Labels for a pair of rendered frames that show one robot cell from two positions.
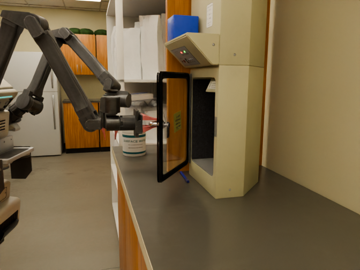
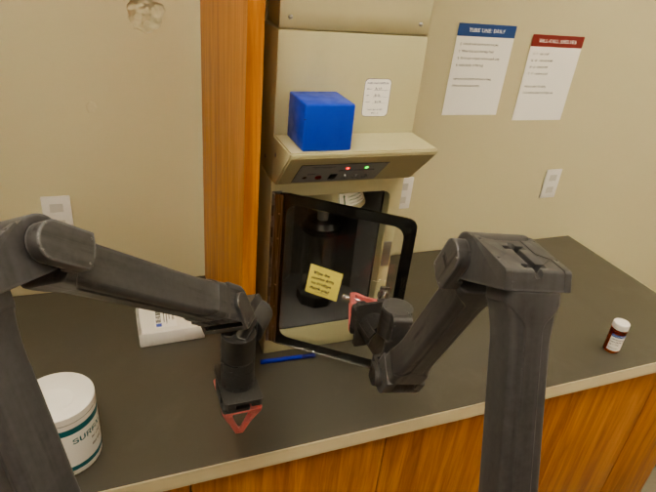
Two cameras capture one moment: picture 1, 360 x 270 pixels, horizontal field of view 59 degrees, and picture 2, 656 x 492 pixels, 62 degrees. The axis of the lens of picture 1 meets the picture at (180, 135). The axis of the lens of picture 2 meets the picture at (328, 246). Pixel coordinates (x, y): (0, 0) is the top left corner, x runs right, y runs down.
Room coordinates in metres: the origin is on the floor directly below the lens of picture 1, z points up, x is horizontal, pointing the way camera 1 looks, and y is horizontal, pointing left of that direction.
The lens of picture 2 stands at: (1.40, 1.03, 1.85)
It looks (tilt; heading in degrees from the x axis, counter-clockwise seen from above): 28 degrees down; 262
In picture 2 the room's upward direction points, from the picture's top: 6 degrees clockwise
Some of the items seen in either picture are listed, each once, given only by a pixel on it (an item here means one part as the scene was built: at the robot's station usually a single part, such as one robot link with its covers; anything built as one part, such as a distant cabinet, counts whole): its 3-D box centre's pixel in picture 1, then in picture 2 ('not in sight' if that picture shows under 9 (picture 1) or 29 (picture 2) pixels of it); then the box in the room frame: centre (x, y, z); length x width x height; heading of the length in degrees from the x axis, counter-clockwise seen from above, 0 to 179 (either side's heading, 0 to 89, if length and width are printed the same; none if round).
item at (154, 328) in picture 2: not in sight; (170, 322); (1.63, -0.14, 0.96); 0.16 x 0.12 x 0.04; 17
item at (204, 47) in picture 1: (188, 52); (353, 165); (1.22, -0.03, 1.46); 0.32 x 0.11 x 0.10; 16
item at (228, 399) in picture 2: not in sight; (237, 372); (1.43, 0.32, 1.20); 0.10 x 0.07 x 0.07; 106
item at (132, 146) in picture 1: (134, 141); (61, 424); (1.76, 0.26, 1.02); 0.13 x 0.13 x 0.15
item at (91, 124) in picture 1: (103, 112); (393, 343); (1.16, 0.28, 1.24); 0.12 x 0.09 x 0.11; 94
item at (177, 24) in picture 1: (182, 29); (319, 120); (1.30, -0.01, 1.56); 0.10 x 0.10 x 0.09; 16
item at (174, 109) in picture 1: (174, 124); (336, 286); (1.23, 0.02, 1.19); 0.30 x 0.01 x 0.40; 158
